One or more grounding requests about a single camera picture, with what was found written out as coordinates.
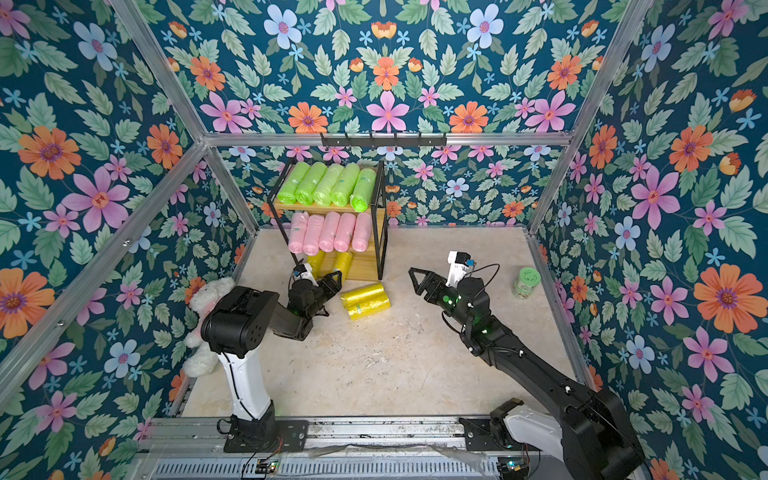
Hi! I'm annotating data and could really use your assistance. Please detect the black wall hook rail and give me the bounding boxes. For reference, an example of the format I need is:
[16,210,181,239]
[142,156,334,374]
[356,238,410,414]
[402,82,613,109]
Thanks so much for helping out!
[320,133,448,149]

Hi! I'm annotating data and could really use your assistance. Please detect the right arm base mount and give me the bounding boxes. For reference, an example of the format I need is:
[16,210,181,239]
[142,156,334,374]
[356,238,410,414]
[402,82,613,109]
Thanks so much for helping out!
[458,398,553,451]

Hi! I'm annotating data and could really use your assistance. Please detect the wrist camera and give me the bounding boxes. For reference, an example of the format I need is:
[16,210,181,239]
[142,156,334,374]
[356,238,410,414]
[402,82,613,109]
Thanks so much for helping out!
[445,251,476,287]
[292,262,317,286]

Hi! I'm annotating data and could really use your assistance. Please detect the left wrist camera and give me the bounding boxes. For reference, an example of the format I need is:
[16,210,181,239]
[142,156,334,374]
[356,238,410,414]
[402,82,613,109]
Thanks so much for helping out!
[292,262,317,286]

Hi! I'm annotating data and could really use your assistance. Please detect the green roll diagonal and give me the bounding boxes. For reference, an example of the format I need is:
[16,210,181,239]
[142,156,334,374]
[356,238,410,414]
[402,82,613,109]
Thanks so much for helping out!
[350,168,376,213]
[277,162,310,204]

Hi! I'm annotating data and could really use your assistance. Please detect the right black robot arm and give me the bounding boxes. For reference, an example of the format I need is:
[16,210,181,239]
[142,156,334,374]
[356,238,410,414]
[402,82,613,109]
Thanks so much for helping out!
[408,267,646,479]

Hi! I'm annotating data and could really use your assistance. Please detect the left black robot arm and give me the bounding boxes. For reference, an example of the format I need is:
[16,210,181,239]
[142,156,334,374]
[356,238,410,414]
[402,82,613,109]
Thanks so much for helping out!
[189,272,342,436]

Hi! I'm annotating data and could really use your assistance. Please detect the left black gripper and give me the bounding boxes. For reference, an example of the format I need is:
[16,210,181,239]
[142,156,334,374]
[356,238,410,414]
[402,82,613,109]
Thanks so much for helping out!
[304,270,341,321]

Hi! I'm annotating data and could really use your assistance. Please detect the white plush toy pink shirt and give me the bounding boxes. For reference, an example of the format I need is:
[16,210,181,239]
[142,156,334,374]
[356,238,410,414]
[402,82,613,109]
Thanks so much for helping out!
[183,277,236,378]

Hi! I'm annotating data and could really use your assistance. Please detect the aluminium front rail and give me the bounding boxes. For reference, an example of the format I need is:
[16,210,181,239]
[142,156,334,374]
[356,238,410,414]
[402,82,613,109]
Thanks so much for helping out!
[140,416,637,460]

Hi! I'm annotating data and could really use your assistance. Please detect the yellow roll diagonal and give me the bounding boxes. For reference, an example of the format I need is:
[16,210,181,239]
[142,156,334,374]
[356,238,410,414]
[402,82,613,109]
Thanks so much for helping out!
[306,250,326,278]
[331,252,353,283]

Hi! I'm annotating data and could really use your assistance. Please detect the pink roll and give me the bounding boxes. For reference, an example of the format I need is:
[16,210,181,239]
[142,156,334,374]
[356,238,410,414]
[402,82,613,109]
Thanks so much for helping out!
[351,212,373,253]
[302,214,325,257]
[288,211,310,255]
[334,212,357,252]
[318,211,341,253]

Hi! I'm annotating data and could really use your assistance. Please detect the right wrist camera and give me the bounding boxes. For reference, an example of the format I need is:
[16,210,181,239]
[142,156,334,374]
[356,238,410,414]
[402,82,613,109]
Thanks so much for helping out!
[445,251,476,287]

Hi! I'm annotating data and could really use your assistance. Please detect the green lidded jar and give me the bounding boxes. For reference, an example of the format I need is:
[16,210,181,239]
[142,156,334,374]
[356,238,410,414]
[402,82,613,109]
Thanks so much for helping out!
[512,267,541,299]

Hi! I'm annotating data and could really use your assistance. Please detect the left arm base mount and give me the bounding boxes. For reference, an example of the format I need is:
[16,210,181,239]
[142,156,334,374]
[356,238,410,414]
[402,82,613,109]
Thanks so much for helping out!
[216,415,309,453]

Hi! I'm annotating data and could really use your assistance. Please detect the yellow roll top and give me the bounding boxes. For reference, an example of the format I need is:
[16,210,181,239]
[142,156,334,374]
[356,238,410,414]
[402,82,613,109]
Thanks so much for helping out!
[341,282,386,308]

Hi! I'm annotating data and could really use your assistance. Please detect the green roll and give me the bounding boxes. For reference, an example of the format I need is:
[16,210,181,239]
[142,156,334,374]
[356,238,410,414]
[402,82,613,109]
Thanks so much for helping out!
[313,164,344,207]
[330,163,360,207]
[295,162,327,205]

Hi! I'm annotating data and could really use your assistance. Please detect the wooden three-tier shelf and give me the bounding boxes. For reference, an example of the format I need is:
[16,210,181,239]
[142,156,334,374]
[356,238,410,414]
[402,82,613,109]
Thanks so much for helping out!
[266,161,388,281]

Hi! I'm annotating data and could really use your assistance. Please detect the yellow roll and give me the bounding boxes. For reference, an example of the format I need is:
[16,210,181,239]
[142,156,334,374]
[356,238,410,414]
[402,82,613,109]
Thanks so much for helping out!
[347,295,391,321]
[341,282,386,308]

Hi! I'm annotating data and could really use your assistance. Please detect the pink roll bottom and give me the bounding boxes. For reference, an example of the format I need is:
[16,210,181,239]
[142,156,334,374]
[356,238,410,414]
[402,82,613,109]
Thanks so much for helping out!
[351,212,373,253]

